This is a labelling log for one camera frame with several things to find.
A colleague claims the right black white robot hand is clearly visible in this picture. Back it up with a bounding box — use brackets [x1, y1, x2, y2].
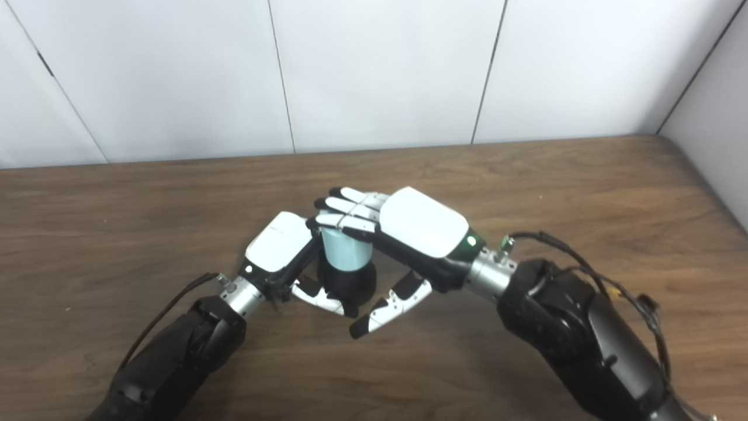
[306, 186, 487, 340]

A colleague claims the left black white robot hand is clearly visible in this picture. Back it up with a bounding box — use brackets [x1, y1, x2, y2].
[237, 211, 360, 319]

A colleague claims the light-blue short hose tube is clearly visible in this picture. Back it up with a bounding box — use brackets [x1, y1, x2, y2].
[320, 225, 373, 272]

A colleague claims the black funnel-shaped nozzle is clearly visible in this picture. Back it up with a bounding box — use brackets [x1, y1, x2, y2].
[317, 260, 378, 308]

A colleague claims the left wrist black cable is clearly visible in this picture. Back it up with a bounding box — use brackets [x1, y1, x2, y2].
[117, 272, 234, 375]

